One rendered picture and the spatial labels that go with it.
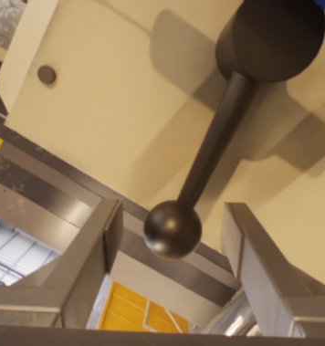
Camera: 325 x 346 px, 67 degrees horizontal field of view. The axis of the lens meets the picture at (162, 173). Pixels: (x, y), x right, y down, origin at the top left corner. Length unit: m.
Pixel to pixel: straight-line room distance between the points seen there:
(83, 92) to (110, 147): 0.04
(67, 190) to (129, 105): 0.80
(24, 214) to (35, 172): 0.18
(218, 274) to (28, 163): 0.81
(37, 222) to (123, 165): 0.90
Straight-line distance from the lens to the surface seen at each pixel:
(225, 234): 0.16
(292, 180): 0.19
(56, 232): 1.04
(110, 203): 0.16
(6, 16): 0.98
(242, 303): 0.75
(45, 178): 0.97
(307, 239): 0.21
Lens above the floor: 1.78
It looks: 7 degrees down
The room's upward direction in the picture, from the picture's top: 58 degrees counter-clockwise
